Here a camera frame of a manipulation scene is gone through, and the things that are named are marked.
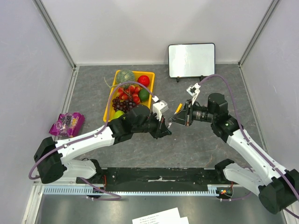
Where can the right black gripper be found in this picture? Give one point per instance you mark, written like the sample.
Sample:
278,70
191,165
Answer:
189,114

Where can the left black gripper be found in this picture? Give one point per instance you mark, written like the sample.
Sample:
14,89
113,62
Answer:
160,127

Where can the white whiteboard marker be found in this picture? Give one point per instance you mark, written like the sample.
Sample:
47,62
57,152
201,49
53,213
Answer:
170,120

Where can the yellow marker cap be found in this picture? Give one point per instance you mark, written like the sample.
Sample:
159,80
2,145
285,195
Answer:
178,108

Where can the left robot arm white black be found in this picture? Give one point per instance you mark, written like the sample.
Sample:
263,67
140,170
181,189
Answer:
56,159

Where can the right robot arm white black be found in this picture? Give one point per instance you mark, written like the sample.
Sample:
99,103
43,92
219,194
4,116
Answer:
276,187

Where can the green mango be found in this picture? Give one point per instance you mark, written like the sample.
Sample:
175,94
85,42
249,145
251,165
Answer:
143,95

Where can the dark red grapes bunch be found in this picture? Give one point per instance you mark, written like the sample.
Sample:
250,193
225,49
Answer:
125,105

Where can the green pear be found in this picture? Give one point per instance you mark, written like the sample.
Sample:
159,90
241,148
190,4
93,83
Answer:
118,114

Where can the red strawberries bunch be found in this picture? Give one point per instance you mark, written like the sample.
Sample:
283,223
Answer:
130,93

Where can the red apple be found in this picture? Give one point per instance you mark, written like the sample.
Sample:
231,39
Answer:
144,80

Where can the yellow plastic tray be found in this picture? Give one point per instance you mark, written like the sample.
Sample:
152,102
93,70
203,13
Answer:
109,111

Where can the green netted melon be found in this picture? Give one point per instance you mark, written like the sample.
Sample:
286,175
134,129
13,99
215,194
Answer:
125,76

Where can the white paper sheets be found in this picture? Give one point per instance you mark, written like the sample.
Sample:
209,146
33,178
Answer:
170,216

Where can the purple snack bag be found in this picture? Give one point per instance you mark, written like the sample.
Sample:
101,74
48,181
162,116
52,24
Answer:
67,125

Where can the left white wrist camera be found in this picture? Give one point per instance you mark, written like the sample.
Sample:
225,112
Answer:
159,107

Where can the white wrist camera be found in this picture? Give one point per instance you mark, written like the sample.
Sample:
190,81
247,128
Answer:
159,107
194,91

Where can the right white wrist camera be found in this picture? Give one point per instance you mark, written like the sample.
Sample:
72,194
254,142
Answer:
194,91

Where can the small whiteboard black frame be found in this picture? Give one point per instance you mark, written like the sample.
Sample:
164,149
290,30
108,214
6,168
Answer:
191,60

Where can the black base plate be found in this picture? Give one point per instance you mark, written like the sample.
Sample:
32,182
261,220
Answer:
157,179

